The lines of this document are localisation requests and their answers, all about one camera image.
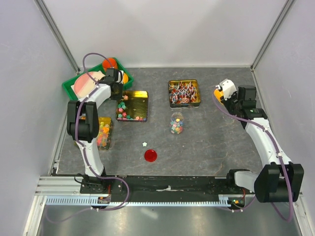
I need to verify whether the clear glass jar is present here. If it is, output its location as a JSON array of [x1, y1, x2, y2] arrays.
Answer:
[[170, 112, 184, 134]]

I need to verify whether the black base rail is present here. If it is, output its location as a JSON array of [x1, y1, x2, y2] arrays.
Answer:
[[76, 175, 251, 204]]

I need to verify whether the tin of lollipops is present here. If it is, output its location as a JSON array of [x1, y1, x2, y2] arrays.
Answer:
[[168, 80, 201, 108]]

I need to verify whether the orange plastic bowl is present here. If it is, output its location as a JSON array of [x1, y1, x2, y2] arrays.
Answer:
[[123, 73, 128, 84]]

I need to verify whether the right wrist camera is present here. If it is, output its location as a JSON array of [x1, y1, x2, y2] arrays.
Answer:
[[216, 79, 237, 100]]

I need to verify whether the pink white plate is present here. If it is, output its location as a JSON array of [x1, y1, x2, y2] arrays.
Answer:
[[70, 71, 105, 99]]

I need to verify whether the red round lid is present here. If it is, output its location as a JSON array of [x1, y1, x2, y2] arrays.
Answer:
[[144, 149, 158, 162]]

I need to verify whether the tin of bright star candies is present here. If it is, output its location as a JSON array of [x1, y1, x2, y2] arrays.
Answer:
[[96, 117, 114, 150]]

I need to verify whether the grey cable duct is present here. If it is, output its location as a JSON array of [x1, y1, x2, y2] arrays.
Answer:
[[46, 196, 232, 207]]

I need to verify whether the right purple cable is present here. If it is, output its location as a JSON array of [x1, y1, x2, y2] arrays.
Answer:
[[212, 92, 294, 223]]

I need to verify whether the tin of pastel star candies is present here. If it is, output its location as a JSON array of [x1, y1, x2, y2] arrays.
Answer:
[[116, 90, 149, 122]]

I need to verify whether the yellow plastic scoop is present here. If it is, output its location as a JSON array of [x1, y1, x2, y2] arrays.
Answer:
[[214, 88, 224, 105]]

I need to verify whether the purple cable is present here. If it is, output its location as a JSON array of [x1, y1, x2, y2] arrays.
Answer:
[[44, 52, 132, 223], [212, 92, 294, 223]]

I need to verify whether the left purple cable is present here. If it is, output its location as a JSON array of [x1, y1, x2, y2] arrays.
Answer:
[[44, 52, 132, 223]]

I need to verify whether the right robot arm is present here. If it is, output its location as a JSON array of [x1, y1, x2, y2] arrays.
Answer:
[[214, 80, 304, 203]]

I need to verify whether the orange plastic cup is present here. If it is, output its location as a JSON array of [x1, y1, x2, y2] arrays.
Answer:
[[102, 58, 118, 71]]

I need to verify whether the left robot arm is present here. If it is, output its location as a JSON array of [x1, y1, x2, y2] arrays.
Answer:
[[67, 68, 124, 193]]

